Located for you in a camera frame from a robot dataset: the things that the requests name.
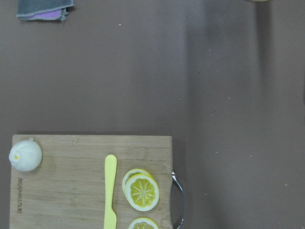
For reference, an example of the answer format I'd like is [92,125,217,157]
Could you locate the white steamed bun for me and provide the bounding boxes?
[9,138,42,172]

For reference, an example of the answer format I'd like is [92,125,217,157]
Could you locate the stacked lemon slices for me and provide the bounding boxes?
[122,168,160,212]

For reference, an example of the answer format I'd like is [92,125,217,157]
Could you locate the single lemon slice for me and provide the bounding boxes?
[128,218,159,229]

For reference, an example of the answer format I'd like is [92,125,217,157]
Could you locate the bamboo cutting board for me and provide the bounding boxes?
[9,135,174,229]

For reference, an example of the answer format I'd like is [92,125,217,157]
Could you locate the yellow plastic knife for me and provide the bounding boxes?
[103,155,117,229]

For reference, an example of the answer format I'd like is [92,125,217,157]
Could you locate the grey folded cloth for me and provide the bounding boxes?
[16,0,75,21]

